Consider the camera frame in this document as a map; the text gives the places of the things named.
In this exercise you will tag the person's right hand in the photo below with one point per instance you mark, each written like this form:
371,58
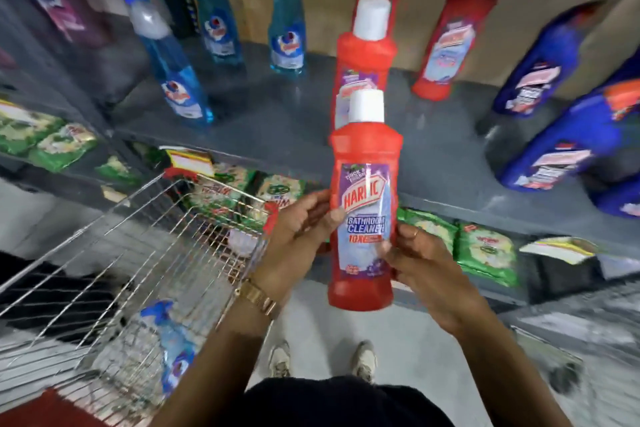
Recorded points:
430,276

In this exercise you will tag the person's left hand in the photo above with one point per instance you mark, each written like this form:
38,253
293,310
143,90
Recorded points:
287,246

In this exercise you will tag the person's right thumb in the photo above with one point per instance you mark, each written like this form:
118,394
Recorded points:
395,254

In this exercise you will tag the person's left thumb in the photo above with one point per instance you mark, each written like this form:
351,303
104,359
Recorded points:
331,222

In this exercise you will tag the red cleaner bottle purple label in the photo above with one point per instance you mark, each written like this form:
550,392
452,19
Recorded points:
365,141
365,56

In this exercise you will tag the person's right forearm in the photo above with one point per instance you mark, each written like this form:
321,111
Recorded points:
505,371

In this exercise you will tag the person's left forearm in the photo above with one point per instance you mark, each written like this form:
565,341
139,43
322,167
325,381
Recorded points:
215,366

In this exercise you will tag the green scrub pad packet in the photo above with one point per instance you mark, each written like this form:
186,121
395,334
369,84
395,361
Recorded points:
222,191
116,169
280,191
22,129
62,146
430,226
487,254

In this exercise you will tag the gold wristwatch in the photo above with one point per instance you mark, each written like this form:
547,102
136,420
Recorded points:
257,297

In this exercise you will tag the person's right shoe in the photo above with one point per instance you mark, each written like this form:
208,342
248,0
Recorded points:
365,361

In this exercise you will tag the person's shoe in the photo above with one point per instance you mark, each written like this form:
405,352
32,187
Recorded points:
365,361
280,360

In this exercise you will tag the grey store shelf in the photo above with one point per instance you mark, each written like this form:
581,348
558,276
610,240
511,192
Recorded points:
440,151

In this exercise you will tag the person's left shoe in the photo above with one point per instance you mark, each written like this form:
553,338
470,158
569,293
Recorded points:
280,360

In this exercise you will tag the person's black clothing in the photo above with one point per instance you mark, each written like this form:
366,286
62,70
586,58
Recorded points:
335,404

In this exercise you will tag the blue glass cleaner spray bottle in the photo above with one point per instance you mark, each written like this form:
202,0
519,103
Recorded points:
172,341
170,71
216,21
287,26

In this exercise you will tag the dark blue cleaner bottle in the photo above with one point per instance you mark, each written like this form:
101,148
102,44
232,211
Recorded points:
575,136
545,66
620,199

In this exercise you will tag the red cleaner bottle pale label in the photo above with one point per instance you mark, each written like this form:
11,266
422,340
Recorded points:
452,41

